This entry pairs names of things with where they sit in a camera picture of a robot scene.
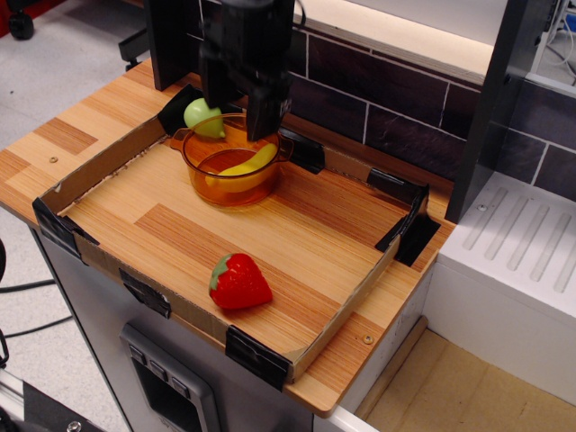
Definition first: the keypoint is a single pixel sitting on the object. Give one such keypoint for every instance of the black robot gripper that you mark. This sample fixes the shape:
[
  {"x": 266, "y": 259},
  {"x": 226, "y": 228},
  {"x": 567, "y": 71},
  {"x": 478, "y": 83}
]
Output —
[{"x": 244, "y": 53}]

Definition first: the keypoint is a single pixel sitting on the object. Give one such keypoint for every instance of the yellow plastic banana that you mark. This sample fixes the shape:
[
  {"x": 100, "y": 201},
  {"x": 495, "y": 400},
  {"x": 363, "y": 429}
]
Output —
[{"x": 240, "y": 170}]

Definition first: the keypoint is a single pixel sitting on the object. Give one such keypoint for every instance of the transparent orange plastic pot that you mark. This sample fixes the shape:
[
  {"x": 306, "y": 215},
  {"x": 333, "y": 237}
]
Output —
[{"x": 195, "y": 149}]

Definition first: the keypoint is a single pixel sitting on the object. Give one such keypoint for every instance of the cardboard fence with black tape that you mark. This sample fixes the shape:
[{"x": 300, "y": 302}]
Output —
[{"x": 341, "y": 245}]

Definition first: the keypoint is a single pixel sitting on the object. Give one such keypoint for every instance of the green plastic pear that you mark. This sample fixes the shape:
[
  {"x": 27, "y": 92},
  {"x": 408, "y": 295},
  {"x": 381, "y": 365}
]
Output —
[{"x": 204, "y": 120}]

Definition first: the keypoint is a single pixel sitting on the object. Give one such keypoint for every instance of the red plastic strawberry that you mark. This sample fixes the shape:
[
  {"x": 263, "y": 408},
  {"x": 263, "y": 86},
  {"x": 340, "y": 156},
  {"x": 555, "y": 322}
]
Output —
[{"x": 237, "y": 283}]

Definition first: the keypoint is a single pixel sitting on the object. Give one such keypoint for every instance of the black chair base wheel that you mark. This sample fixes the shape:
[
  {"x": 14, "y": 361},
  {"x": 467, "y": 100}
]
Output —
[{"x": 20, "y": 23}]

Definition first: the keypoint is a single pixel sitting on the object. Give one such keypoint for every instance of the grey toy oven panel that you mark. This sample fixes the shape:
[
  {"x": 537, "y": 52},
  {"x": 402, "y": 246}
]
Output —
[{"x": 182, "y": 400}]

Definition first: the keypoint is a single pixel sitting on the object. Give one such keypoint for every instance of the white toy sink drainboard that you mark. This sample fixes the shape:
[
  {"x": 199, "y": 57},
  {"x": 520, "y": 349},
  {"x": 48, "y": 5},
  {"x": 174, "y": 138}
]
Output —
[{"x": 518, "y": 240}]

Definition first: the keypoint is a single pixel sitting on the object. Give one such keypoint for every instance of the black vertical post left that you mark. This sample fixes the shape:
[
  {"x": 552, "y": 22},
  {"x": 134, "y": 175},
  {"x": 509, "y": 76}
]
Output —
[{"x": 174, "y": 36}]

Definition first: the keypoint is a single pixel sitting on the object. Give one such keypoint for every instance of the black vertical post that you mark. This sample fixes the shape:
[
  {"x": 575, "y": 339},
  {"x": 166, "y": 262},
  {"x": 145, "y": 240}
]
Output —
[
  {"x": 174, "y": 36},
  {"x": 522, "y": 27}
]

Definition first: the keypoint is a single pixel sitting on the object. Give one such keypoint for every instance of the black vertical post right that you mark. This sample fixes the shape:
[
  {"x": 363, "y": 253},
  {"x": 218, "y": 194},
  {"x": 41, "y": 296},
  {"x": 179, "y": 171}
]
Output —
[{"x": 522, "y": 27}]

